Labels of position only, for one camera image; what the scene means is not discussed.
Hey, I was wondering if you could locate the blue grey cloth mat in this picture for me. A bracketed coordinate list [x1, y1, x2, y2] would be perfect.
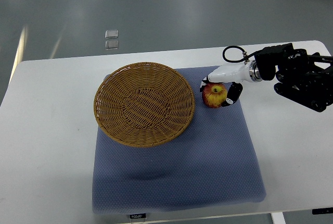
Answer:
[92, 66, 266, 215]

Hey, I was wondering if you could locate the black table label tag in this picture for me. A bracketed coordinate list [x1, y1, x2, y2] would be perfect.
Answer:
[130, 213, 146, 219]

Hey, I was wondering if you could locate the red yellow apple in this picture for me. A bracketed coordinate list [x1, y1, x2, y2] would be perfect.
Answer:
[201, 83, 227, 108]

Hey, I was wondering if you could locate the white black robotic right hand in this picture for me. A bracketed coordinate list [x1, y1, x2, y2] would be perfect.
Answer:
[200, 64, 261, 107]

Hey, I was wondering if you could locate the lower clear floor tile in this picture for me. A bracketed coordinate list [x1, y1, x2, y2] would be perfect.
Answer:
[105, 40, 119, 50]

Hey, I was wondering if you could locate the brown wicker basket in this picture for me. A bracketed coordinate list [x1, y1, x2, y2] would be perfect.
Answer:
[94, 62, 195, 147]

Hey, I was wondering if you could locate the clear floor tile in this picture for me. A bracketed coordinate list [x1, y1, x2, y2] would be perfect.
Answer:
[105, 40, 119, 50]
[105, 29, 119, 39]

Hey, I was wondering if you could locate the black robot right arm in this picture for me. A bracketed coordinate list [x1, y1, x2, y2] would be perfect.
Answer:
[222, 43, 332, 112]

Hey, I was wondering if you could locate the upper clear floor tile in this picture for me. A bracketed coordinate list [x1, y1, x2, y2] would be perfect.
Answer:
[105, 29, 119, 39]

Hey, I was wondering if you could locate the black table control panel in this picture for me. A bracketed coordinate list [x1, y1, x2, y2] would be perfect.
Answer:
[312, 207, 333, 215]

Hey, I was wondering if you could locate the white table leg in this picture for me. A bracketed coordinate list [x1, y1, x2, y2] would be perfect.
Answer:
[271, 212, 286, 224]

